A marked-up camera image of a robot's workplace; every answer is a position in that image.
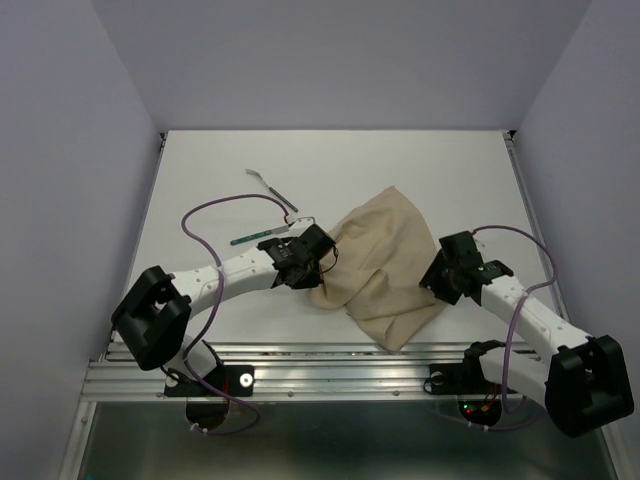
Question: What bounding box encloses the beige cloth napkin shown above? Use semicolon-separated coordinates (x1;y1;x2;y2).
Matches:
309;186;445;351

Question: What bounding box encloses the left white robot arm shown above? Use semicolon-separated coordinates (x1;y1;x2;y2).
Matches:
111;223;338;398

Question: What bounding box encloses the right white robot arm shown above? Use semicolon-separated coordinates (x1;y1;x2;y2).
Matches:
420;251;635;438

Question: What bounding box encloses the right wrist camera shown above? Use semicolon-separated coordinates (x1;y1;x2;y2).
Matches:
439;231;484;268

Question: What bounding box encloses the green handled knife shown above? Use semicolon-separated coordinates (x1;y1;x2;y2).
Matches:
229;224;291;246

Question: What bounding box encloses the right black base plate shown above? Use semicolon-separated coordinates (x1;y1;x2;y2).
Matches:
422;360;500;396

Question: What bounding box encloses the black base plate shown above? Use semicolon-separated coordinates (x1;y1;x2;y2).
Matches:
163;365;255;398
422;360;500;396

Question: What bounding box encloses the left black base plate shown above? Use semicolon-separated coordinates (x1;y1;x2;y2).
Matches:
163;365;255;398

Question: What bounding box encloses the aluminium right side rail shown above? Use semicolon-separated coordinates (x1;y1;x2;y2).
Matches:
502;130;569;320

